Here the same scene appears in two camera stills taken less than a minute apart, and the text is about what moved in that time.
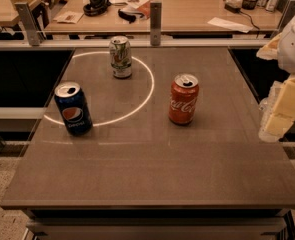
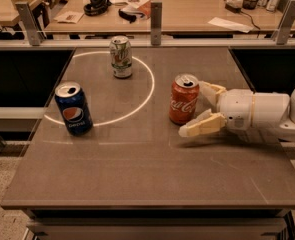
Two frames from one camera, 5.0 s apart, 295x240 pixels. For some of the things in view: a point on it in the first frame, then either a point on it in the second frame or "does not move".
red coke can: x=183 y=96 does not move
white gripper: x=294 y=49 → x=236 y=108
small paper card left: x=69 y=17 does not move
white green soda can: x=120 y=52 does not move
